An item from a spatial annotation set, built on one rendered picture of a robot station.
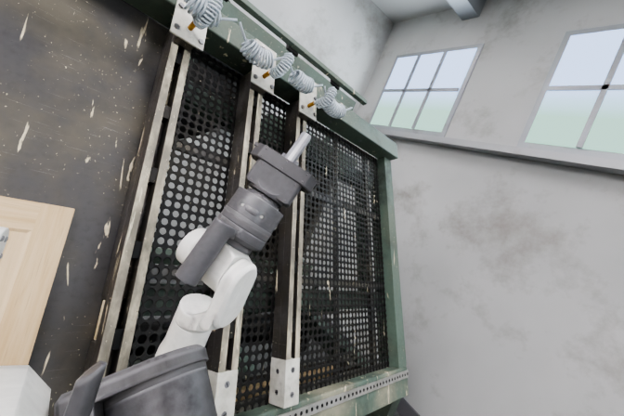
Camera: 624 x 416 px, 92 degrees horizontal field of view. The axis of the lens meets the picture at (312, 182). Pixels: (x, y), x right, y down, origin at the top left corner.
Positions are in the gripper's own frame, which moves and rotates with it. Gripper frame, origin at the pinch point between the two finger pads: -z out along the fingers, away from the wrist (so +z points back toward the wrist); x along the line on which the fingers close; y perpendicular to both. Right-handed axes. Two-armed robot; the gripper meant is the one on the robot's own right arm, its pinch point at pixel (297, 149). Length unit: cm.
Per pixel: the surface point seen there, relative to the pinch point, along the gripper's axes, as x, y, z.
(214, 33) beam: 47, 40, -28
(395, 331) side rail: -79, 103, 23
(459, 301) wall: -162, 200, -21
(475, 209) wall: -138, 197, -97
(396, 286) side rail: -71, 108, 3
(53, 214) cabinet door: 37, 19, 36
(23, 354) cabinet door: 22, 15, 57
